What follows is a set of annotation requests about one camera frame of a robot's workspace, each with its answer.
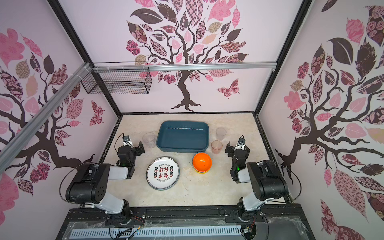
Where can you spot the clear cup left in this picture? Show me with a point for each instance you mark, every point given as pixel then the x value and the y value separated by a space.
pixel 150 140

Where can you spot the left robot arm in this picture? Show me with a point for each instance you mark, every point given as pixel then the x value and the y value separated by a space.
pixel 89 185

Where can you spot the white vented cable duct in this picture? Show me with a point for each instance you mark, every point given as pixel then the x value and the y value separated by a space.
pixel 154 232

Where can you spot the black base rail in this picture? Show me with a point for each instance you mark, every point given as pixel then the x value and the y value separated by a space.
pixel 272 222

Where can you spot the aluminium rail back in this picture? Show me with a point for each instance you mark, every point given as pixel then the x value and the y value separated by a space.
pixel 188 67

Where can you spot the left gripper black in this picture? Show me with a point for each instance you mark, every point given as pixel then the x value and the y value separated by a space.
pixel 132 149

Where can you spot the yellow plastic bowl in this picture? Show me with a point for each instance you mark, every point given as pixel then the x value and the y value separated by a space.
pixel 202 172

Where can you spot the orange plastic bowl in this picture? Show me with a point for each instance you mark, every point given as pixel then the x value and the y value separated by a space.
pixel 202 161

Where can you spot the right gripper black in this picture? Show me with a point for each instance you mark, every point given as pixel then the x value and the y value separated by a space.
pixel 237 150

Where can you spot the aluminium rail left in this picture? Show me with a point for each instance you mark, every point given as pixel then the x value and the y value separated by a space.
pixel 11 150

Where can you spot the aluminium rail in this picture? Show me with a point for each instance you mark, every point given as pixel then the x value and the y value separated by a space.
pixel 11 150
pixel 188 67

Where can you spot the white plate red characters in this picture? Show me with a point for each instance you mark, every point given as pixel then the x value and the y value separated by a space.
pixel 163 173

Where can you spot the teal plastic bin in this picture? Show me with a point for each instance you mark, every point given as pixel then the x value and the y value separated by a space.
pixel 183 137

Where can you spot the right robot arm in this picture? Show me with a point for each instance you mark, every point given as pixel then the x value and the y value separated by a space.
pixel 265 178

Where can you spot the black wire basket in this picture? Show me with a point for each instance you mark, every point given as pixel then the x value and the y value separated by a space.
pixel 118 78

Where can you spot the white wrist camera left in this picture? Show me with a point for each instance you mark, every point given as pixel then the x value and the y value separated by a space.
pixel 127 141

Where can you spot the clear cup far right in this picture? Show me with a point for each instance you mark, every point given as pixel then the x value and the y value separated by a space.
pixel 221 133

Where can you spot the pinkish clear cup near right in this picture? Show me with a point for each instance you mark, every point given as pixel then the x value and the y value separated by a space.
pixel 216 146

